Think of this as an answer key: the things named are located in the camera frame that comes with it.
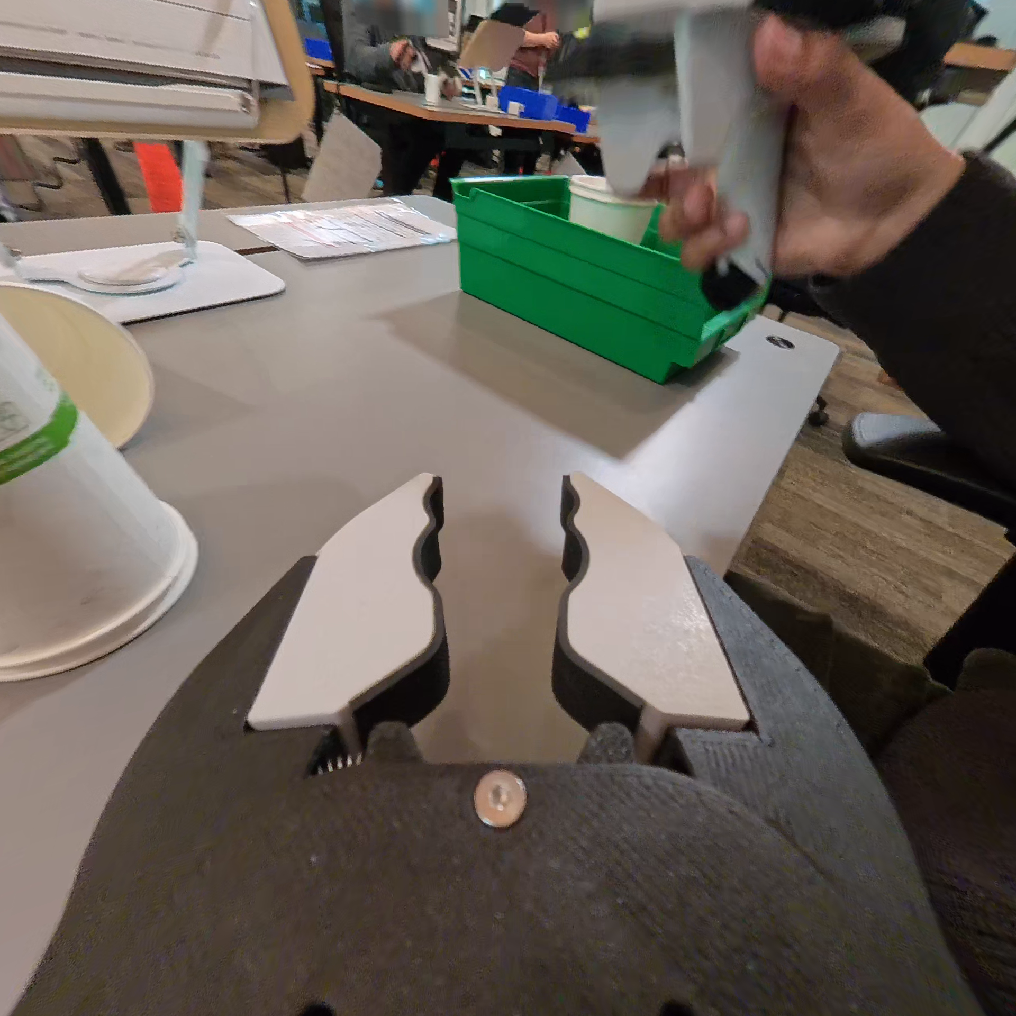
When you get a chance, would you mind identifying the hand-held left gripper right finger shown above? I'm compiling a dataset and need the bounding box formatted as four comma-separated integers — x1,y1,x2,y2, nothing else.
551,472,752,765

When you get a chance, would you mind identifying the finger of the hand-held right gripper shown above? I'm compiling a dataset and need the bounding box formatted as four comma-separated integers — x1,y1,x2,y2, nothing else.
594,0,751,15

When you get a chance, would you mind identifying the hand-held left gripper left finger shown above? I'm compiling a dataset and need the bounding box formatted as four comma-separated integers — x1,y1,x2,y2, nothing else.
246,474,451,755

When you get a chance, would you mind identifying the white paper cup green band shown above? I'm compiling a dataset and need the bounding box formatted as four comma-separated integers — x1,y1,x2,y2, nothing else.
568,175,661,246
0,317,199,682
0,282,156,449

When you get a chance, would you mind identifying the green plastic bin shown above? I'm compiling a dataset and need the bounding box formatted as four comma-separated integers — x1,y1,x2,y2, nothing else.
450,175,771,384

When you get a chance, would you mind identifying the person's right forearm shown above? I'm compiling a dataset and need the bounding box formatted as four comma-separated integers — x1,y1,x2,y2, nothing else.
810,155,1016,493

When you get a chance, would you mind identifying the grey desk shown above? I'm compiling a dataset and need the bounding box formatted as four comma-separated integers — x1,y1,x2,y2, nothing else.
0,194,841,1016

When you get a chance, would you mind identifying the height adjustable wooden desk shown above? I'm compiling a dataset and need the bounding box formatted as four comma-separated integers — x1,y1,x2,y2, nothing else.
945,41,1016,76

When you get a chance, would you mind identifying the person's right hand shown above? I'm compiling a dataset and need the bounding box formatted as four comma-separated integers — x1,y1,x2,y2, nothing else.
643,17,967,280

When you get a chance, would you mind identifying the plain wooden board stand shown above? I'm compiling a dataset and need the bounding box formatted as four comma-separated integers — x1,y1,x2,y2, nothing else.
460,20,525,71

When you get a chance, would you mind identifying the wooden table with bins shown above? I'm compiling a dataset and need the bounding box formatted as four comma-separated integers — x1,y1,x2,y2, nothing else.
324,79,600,199

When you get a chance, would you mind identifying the black mesh office chair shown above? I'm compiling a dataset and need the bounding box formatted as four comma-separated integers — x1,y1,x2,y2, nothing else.
843,413,1016,541

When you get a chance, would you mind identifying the person's torso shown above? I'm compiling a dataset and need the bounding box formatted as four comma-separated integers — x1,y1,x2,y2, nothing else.
726,571,1016,1016

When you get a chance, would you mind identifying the grey folded board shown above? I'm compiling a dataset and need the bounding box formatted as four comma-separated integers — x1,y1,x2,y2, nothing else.
302,111,384,203

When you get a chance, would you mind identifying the laminated paper card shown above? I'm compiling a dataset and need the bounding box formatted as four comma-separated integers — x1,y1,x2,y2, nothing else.
226,198,460,261

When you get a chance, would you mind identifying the orange traffic cone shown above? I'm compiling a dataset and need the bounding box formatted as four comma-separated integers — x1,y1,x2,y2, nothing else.
133,143,185,214

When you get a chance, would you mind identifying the printed instruction sheet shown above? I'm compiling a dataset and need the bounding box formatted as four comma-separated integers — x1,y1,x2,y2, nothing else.
0,0,291,88

